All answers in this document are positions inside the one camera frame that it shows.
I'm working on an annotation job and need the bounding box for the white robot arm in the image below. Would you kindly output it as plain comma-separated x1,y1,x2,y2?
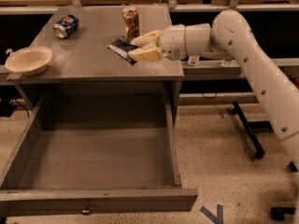
128,10,299,168

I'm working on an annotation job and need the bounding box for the blue tape floor marker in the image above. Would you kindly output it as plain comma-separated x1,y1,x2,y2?
200,204,224,224

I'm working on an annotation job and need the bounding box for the white pump lotion bottle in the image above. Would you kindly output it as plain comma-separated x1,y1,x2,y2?
187,56,199,67

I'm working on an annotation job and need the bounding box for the black rolling stand base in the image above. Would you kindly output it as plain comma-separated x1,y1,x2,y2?
233,101,272,160

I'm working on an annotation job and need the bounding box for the white paper bowl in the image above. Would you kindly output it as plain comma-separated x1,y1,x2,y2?
5,46,52,76

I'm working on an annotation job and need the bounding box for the grey metal shelf rail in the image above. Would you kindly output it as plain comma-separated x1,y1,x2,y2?
182,58,299,81

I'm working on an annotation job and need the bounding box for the grey metal cabinet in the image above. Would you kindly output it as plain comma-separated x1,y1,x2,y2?
7,7,183,128

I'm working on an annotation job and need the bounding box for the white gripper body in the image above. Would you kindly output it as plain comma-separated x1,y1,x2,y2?
159,24,186,61

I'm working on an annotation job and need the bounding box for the crushed blue pepsi can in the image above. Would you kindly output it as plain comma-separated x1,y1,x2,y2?
53,14,79,39

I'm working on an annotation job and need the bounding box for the crushed gold soda can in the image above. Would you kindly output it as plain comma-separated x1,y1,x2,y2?
122,7,140,41

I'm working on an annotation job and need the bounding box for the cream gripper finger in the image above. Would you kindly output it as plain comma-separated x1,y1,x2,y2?
128,42,164,62
131,30,162,47

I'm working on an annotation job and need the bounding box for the grey open top drawer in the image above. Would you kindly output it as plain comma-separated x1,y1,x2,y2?
0,92,197,217

